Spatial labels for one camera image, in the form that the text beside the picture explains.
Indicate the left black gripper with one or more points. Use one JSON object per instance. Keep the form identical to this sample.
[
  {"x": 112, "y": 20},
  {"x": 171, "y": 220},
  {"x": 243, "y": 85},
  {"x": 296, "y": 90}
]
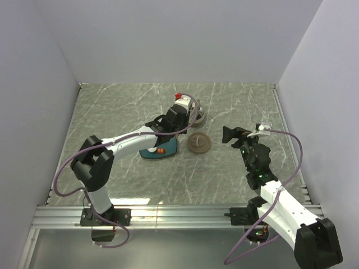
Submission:
[{"x": 185, "y": 122}]

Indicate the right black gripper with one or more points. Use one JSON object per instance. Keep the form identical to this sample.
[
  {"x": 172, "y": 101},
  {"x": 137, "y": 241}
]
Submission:
[{"x": 229, "y": 134}]

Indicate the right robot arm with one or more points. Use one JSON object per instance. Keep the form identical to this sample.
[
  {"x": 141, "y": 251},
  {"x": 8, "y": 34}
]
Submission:
[{"x": 314, "y": 240}]

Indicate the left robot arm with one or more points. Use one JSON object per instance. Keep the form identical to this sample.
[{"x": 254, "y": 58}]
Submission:
[{"x": 93, "y": 168}]

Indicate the round metal lunch box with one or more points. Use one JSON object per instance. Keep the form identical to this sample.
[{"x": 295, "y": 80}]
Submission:
[{"x": 196, "y": 122}]

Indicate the teal square plate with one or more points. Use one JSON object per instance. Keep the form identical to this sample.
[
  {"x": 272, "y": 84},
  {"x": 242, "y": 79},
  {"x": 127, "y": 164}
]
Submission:
[{"x": 170, "y": 149}]

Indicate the brown round lid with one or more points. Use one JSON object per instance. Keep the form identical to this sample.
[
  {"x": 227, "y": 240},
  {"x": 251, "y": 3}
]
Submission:
[{"x": 199, "y": 143}]

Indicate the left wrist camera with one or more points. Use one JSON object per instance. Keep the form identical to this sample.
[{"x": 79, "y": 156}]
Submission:
[{"x": 184, "y": 101}]

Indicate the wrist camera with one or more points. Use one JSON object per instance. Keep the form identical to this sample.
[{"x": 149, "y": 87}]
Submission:
[
  {"x": 184, "y": 101},
  {"x": 261, "y": 130}
]

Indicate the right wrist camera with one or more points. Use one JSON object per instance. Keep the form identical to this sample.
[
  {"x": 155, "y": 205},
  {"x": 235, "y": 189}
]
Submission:
[{"x": 261, "y": 130}]

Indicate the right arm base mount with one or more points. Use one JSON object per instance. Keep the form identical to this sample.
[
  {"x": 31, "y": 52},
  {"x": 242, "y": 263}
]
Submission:
[{"x": 244, "y": 216}]

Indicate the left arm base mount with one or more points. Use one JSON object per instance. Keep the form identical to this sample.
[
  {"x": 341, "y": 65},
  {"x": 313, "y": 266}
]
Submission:
[{"x": 104, "y": 226}]

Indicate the aluminium front rail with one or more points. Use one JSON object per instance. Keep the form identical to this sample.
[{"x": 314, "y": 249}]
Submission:
[{"x": 142, "y": 217}]

